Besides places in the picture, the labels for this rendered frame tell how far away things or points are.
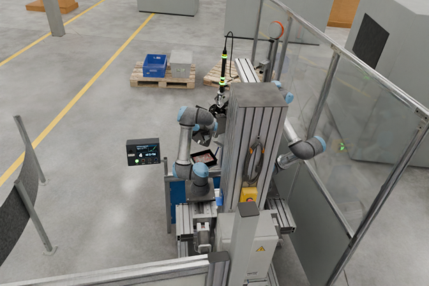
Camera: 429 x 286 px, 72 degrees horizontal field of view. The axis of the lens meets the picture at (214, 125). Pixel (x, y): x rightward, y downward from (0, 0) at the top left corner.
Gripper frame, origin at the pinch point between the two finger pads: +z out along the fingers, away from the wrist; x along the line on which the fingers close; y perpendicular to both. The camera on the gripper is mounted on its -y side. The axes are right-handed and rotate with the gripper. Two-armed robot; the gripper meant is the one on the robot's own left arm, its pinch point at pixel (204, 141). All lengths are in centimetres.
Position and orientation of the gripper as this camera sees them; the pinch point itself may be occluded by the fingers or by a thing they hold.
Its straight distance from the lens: 275.2
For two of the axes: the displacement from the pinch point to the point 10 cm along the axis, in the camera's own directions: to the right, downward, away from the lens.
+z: 2.3, 7.5, 6.2
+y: 9.5, -3.0, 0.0
